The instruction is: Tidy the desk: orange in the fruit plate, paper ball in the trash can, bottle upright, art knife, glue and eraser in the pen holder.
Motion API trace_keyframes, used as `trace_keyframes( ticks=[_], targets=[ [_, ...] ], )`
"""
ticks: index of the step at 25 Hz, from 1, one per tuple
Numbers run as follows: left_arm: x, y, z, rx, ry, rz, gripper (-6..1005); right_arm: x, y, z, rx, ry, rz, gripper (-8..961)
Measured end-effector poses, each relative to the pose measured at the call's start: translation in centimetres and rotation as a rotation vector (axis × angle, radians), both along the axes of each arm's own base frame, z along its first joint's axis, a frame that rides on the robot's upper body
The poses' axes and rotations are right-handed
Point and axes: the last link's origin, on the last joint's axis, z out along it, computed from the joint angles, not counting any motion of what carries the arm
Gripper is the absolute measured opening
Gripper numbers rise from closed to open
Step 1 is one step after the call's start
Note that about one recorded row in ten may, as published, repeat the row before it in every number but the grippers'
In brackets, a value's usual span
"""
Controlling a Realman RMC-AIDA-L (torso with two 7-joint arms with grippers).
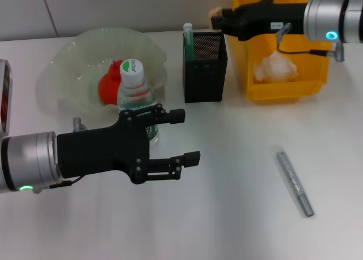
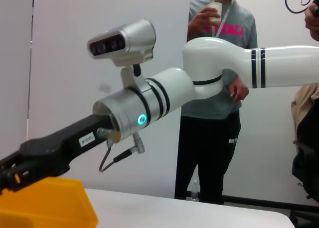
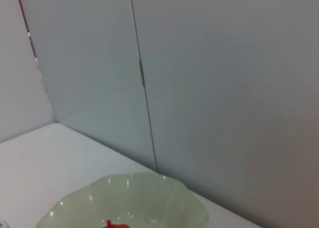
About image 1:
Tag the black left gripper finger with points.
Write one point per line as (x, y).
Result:
(193, 158)

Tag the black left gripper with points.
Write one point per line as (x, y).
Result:
(102, 152)

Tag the clear green-label water bottle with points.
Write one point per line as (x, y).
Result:
(131, 72)

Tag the black mesh pen holder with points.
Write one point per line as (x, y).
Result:
(204, 81)

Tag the green glass fruit plate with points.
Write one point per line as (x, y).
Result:
(73, 69)

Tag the orange toy fruit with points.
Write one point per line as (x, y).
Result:
(107, 87)

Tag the beige eraser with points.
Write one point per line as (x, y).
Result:
(215, 11)

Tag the mint green pen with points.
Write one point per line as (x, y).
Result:
(188, 44)

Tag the yellow plastic bin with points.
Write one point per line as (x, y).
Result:
(283, 87)

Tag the silver glitter pen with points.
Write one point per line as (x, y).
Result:
(295, 183)

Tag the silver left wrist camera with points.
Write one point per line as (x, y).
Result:
(5, 98)

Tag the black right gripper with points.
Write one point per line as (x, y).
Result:
(269, 18)

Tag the white paper ball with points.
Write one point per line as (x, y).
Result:
(275, 68)

